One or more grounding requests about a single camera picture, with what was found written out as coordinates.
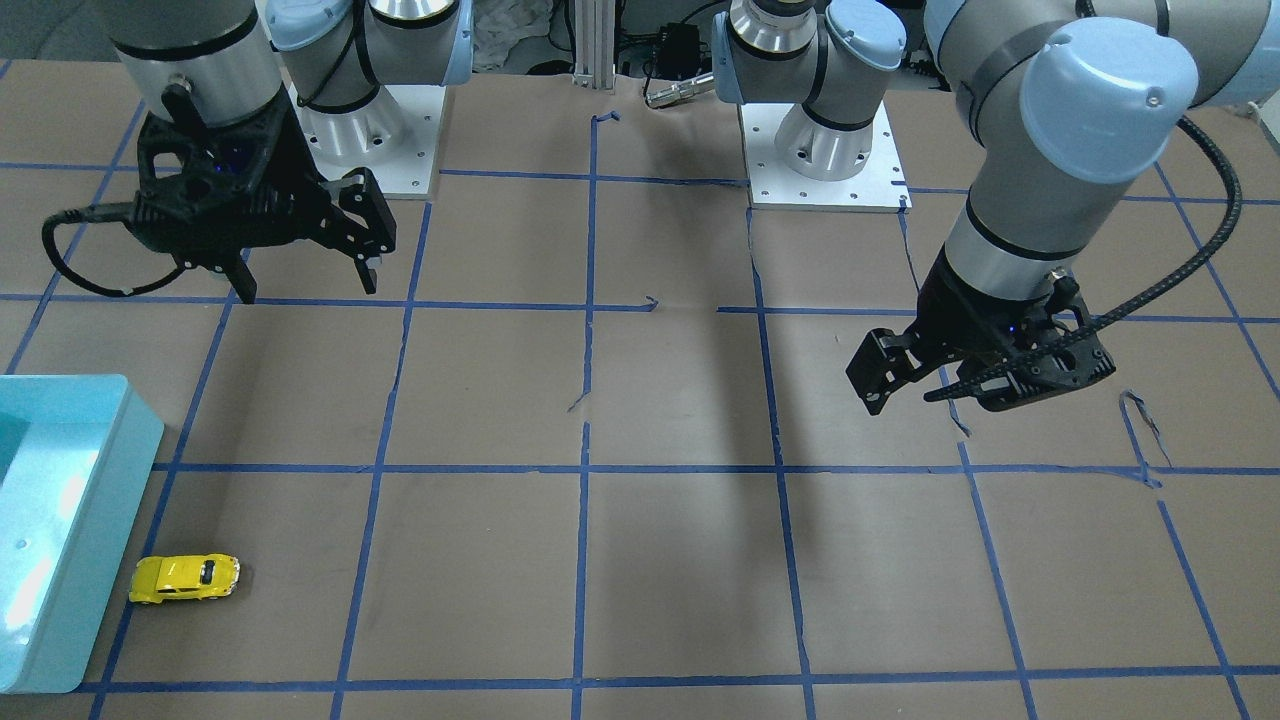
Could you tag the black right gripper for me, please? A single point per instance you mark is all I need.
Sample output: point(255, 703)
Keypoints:
point(291, 160)

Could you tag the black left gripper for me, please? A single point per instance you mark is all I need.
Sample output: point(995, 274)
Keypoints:
point(950, 305)

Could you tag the yellow beetle toy car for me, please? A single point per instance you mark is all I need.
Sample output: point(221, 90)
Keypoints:
point(157, 579)

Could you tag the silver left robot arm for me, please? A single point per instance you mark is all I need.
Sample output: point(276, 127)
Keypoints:
point(1071, 100)

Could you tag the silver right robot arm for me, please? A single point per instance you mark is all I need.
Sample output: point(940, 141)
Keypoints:
point(208, 64)

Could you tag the light blue plastic bin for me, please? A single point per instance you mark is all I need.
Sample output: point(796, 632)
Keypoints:
point(76, 452)

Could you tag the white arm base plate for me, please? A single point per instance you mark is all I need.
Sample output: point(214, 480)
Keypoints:
point(396, 136)
point(795, 164)

